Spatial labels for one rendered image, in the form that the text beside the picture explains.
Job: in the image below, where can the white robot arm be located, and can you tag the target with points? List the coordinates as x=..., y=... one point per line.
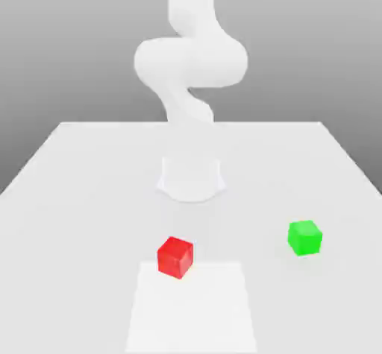
x=191, y=62

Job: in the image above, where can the small red cube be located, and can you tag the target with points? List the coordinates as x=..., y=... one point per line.
x=174, y=257

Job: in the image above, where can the small green cube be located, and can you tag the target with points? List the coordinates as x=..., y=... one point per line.
x=304, y=237

